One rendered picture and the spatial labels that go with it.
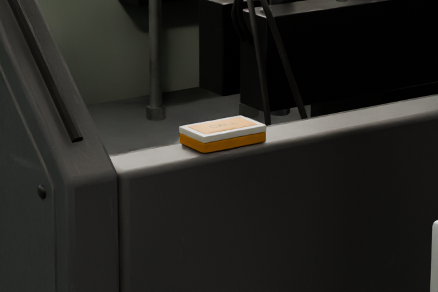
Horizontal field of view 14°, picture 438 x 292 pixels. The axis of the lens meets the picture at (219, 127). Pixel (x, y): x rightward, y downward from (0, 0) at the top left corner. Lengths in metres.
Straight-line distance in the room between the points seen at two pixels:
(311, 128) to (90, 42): 0.54
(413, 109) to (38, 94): 0.29
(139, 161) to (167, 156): 0.02
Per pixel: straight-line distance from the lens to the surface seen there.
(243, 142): 1.14
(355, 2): 1.45
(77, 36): 1.68
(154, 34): 1.63
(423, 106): 1.25
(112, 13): 1.70
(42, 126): 1.09
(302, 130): 1.18
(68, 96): 1.11
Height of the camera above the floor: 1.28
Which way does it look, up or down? 16 degrees down
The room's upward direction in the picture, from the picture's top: straight up
